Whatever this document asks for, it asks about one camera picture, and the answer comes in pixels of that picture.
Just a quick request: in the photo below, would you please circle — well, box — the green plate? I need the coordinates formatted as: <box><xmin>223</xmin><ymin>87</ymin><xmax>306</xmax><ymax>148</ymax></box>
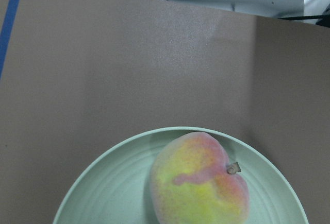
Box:
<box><xmin>54</xmin><ymin>127</ymin><xmax>308</xmax><ymax>223</ymax></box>

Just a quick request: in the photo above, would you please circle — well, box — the pink yellow peach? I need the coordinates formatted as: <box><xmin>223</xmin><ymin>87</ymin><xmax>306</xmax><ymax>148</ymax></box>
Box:
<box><xmin>150</xmin><ymin>132</ymin><xmax>250</xmax><ymax>223</ymax></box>

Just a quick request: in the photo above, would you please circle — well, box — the brown paper table mat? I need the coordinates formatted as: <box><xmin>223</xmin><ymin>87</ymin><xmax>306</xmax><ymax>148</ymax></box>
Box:
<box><xmin>1</xmin><ymin>0</ymin><xmax>329</xmax><ymax>223</ymax></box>

